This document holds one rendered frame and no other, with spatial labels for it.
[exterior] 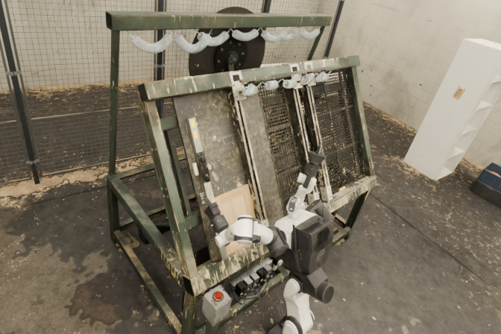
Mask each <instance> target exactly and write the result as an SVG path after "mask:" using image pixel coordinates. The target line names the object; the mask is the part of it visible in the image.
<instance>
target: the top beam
mask: <svg viewBox="0 0 501 334"><path fill-rule="evenodd" d="M309 62H312V68H313V69H315V68H320V67H325V66H334V65H338V68H333V69H326V71H324V72H329V71H334V70H339V69H347V68H350V67H354V66H360V60H359V55H355V56H349V57H337V58H331V59H325V60H314V61H308V62H302V63H290V64H284V65H279V66H267V67H261V68H255V69H244V70H238V71H231V72H241V73H242V79H246V78H255V77H261V76H266V75H275V74H280V73H286V72H290V68H289V65H292V64H298V66H299V70H304V65H303V64H304V63H309ZM229 73H230V72H220V73H214V74H208V75H197V76H191V77H184V78H173V79H168V80H161V81H150V82H144V83H142V84H140V85H138V89H139V94H140V98H141V101H142V102H145V101H150V100H160V99H164V98H173V97H178V96H182V95H191V94H195V93H200V92H209V91H213V90H218V89H226V88H231V87H232V85H231V82H230V76H229ZM291 77H292V76H291V75H286V76H282V77H277V78H268V79H263V80H258V81H255V83H252V84H257V83H261V82H267V81H272V80H280V79H285V78H291Z"/></svg>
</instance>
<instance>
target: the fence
mask: <svg viewBox="0 0 501 334"><path fill-rule="evenodd" d="M193 119H194V120H195V118H192V119H186V125H187V128H188V132H189V137H190V141H191V144H192V150H193V153H194V156H195V162H196V163H197V166H198V172H199V178H200V182H201V187H202V190H203V192H205V194H206V197H208V198H209V200H210V202H211V203H214V202H215V199H214V195H213V192H212V186H211V183H210V182H208V183H204V180H203V177H202V174H201V168H200V165H199V161H198V155H197V153H199V152H202V151H203V148H202V145H201V139H200V136H199V132H198V126H197V123H196V120H195V126H196V127H194V128H192V126H191V122H190V120H193ZM194 130H196V131H197V132H198V138H197V139H195V138H194V134H193V131H194ZM211 228H212V226H211ZM212 233H213V236H214V239H215V237H216V236H218V233H216V232H215V231H214V229H213V228H212ZM215 246H216V249H217V252H218V258H219V259H220V260H223V259H226V258H227V257H228V255H227V249H226V246H223V247H221V248H219V247H218V245H217V244H216V243H215Z"/></svg>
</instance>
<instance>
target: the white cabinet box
mask: <svg viewBox="0 0 501 334"><path fill-rule="evenodd" d="M500 93H501V44H499V43H496V42H491V41H489V40H484V39H463V41H462V43H461V45H460V47H459V49H458V51H457V53H456V55H455V57H454V59H453V61H452V63H451V65H450V67H449V69H448V71H447V73H446V75H445V77H444V79H443V81H442V83H441V85H440V87H439V89H438V91H437V93H436V95H435V98H434V100H433V102H432V104H431V106H430V108H429V110H428V112H427V114H426V116H425V118H424V120H423V122H422V124H421V126H420V128H419V130H418V132H417V134H416V136H415V138H414V140H413V142H412V144H411V146H410V148H409V150H408V152H407V154H406V156H405V158H404V161H403V162H405V163H407V164H408V165H410V166H411V167H413V168H415V169H417V170H418V171H419V172H421V173H422V174H425V175H426V176H427V177H429V178H430V179H432V180H438V179H440V178H442V177H445V176H447V175H448V174H451V173H453V172H454V170H455V169H456V166H457V165H458V164H459V162H460V160H461V158H462V157H463V155H464V153H465V151H466V150H467V148H468V147H469V145H470V143H471V142H472V140H473V138H474V136H475V135H476V133H477V132H478V130H479V129H480V127H481V126H482V123H483V122H484V120H485V119H486V117H487V115H488V114H489V112H490V111H491V108H492V107H493V105H494V104H495V102H496V100H497V99H498V97H499V96H500Z"/></svg>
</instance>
